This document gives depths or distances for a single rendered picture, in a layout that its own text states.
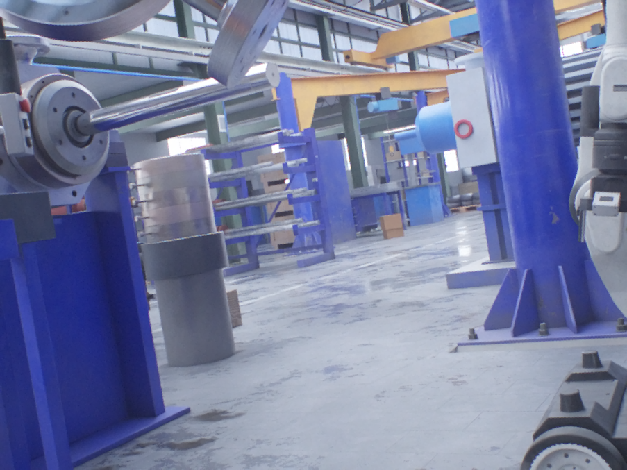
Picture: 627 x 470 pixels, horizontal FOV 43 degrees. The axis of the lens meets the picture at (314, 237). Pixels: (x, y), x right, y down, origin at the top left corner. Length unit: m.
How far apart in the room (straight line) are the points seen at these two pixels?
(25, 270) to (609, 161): 1.58
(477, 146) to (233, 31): 4.53
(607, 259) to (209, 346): 2.75
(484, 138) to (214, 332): 2.43
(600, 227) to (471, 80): 3.98
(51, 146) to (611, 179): 1.74
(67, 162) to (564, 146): 2.02
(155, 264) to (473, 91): 2.60
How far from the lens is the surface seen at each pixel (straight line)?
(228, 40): 1.14
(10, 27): 10.73
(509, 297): 3.64
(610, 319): 3.54
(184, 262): 4.06
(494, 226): 5.82
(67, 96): 2.74
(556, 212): 3.48
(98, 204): 3.11
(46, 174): 2.69
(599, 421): 1.67
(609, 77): 1.53
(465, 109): 5.63
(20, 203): 2.37
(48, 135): 2.65
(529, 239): 3.50
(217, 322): 4.16
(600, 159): 1.54
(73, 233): 3.04
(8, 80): 1.79
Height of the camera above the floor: 0.69
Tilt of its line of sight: 2 degrees down
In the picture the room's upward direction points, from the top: 9 degrees counter-clockwise
